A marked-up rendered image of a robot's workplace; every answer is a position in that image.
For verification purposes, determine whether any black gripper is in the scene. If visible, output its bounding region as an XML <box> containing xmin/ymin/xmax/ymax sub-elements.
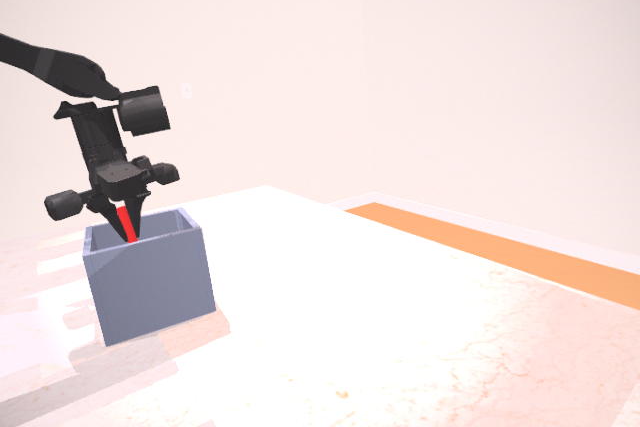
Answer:
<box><xmin>44</xmin><ymin>139</ymin><xmax>180</xmax><ymax>242</ymax></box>

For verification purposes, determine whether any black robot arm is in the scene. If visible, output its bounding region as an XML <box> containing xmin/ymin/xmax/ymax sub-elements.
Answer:
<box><xmin>0</xmin><ymin>33</ymin><xmax>171</xmax><ymax>202</ymax></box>

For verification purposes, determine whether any red peg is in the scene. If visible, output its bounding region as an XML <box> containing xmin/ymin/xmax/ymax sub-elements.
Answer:
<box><xmin>116</xmin><ymin>206</ymin><xmax>138</xmax><ymax>243</ymax></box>

